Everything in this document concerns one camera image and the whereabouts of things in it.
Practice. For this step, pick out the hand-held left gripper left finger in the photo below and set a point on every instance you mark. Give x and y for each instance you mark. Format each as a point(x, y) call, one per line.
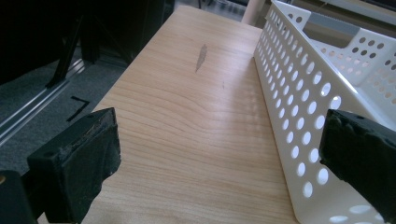
point(73, 168)

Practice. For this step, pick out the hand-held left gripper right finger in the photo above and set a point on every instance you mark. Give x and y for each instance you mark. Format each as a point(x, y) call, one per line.
point(361, 149)

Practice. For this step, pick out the white perforated plastic basket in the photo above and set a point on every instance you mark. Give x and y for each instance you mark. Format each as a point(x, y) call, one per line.
point(299, 102)

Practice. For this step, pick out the black metal stand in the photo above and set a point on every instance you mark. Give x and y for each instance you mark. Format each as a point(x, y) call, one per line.
point(62, 56)

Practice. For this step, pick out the aluminium floor rail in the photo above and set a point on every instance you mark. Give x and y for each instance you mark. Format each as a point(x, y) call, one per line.
point(29, 105)

